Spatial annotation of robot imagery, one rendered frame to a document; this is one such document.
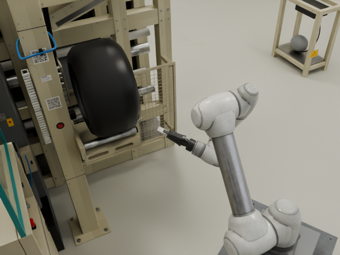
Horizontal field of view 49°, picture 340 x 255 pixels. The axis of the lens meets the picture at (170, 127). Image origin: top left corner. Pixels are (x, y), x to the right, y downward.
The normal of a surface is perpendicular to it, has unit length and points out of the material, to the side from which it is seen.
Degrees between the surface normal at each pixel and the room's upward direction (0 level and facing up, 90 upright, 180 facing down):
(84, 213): 90
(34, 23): 90
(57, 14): 90
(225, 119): 59
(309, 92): 0
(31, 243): 90
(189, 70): 0
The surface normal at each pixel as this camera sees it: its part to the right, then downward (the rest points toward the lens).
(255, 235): 0.28, -0.04
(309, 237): -0.03, -0.81
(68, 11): 0.43, 0.58
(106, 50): 0.07, -0.60
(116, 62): 0.21, -0.33
